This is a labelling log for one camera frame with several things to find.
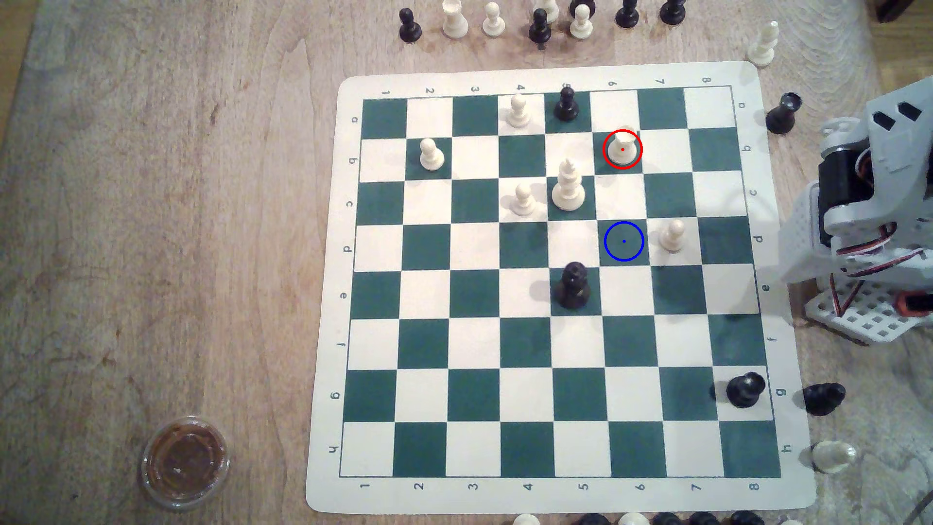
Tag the white pawn chess piece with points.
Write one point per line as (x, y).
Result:
(623, 154)
(581, 28)
(432, 157)
(493, 24)
(672, 239)
(523, 203)
(518, 115)

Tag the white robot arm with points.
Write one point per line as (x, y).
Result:
(896, 135)

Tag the green white chess board mat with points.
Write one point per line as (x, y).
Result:
(474, 343)

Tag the large black chess piece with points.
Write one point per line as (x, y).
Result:
(573, 290)

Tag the white queen chess piece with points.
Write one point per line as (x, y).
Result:
(568, 193)

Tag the black pawn chess piece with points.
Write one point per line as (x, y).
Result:
(566, 109)
(409, 29)

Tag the tall white chess piece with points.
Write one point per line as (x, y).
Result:
(455, 23)

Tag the black bishop chess piece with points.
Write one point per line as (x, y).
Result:
(540, 30)

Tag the black knight chess piece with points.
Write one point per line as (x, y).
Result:
(743, 391)

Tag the plastic cup with brown sauce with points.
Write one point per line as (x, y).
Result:
(184, 463)

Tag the orange clamp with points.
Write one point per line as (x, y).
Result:
(915, 305)

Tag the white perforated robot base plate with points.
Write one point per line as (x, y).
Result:
(871, 321)

